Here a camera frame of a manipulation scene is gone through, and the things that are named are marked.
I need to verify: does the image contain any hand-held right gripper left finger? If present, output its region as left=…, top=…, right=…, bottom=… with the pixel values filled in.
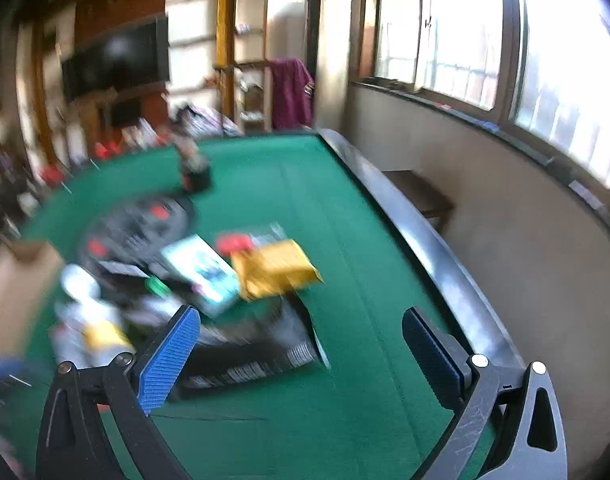
left=36, top=304, right=202, bottom=480

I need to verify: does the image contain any yellow paper packet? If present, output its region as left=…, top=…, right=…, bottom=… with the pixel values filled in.
left=231, top=239, right=324, bottom=302

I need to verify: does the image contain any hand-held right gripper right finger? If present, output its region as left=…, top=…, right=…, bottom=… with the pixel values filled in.
left=401, top=306, right=569, bottom=480

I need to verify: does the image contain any standing beige air conditioner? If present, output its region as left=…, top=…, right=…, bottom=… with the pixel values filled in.
left=305, top=0, right=354, bottom=131

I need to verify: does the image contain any wooden wall shelf unit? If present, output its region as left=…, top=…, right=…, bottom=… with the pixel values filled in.
left=15, top=0, right=310, bottom=136

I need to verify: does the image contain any teal and white box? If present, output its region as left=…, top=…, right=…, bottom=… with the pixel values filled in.
left=161, top=234, right=240, bottom=318

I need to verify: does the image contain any black flat television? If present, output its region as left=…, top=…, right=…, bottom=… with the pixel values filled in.
left=61, top=16, right=170, bottom=102

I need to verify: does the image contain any dark wooden stool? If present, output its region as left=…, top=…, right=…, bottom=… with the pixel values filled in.
left=382, top=169, right=456, bottom=233

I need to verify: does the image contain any black pouch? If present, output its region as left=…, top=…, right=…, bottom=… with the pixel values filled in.
left=177, top=305, right=330, bottom=401

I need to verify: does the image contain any pile of clothes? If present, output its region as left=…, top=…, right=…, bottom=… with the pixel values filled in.
left=172, top=105, right=243, bottom=138

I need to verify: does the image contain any cardboard box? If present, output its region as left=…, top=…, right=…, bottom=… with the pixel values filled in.
left=0, top=241, right=64, bottom=361

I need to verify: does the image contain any window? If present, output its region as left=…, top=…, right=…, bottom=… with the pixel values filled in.
left=352, top=0, right=610, bottom=196

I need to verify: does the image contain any yellow tape roll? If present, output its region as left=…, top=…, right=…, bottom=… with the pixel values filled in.
left=82, top=321, right=136, bottom=356

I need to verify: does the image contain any wooden chair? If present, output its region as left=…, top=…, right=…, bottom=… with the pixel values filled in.
left=214, top=57, right=310, bottom=133

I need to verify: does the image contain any round grey table control panel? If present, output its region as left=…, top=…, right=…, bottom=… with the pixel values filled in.
left=77, top=194, right=196, bottom=281

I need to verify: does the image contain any small red pack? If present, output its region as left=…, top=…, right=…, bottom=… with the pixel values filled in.
left=216, top=234, right=256, bottom=256

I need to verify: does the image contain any purple cloth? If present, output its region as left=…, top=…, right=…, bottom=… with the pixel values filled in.
left=271, top=58, right=316, bottom=131

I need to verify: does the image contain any dark glass bottle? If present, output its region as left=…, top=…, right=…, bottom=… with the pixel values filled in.
left=177, top=137, right=213, bottom=193

